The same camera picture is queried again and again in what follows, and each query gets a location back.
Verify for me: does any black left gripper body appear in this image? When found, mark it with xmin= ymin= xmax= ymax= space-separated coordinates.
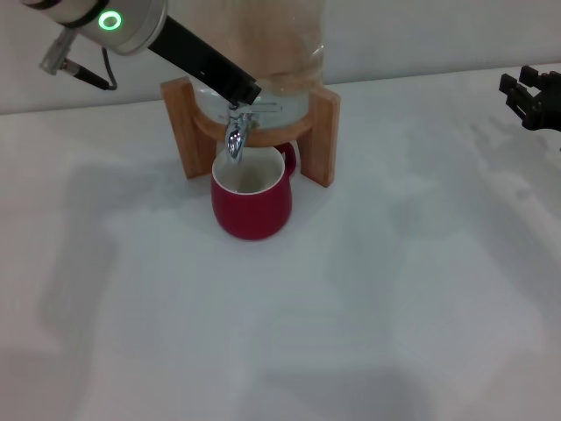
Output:
xmin=146 ymin=17 xmax=263 ymax=107

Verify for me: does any wooden dispenser stand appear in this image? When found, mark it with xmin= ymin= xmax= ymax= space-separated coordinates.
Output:
xmin=160 ymin=76 xmax=342 ymax=189

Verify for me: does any metal cable plug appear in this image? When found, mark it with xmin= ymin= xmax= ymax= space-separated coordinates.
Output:
xmin=38 ymin=29 xmax=76 ymax=75

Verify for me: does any chrome faucet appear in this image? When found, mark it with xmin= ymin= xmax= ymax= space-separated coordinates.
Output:
xmin=224 ymin=101 xmax=284 ymax=165

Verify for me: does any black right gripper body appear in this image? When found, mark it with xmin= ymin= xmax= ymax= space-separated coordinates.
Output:
xmin=537 ymin=72 xmax=561 ymax=132

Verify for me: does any black cable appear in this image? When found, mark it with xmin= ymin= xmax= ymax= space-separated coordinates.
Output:
xmin=65 ymin=46 xmax=119 ymax=92

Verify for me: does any red ceramic cup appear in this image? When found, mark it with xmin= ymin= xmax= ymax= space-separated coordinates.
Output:
xmin=209 ymin=140 xmax=299 ymax=242

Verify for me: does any glass water dispenser jar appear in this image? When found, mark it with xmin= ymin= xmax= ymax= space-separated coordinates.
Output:
xmin=192 ymin=0 xmax=328 ymax=132

